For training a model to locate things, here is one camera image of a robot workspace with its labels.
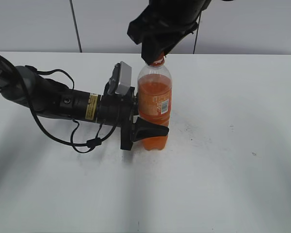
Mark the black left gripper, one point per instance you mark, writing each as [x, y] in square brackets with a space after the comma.
[118, 111]

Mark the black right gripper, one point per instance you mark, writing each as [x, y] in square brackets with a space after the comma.
[160, 21]

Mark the orange bottle cap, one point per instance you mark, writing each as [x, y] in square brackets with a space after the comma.
[159, 61]

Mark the orange drink plastic bottle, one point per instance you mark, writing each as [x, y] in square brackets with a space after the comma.
[154, 87]

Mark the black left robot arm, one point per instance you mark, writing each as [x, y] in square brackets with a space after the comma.
[32, 88]

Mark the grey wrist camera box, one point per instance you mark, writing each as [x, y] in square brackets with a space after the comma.
[120, 81]

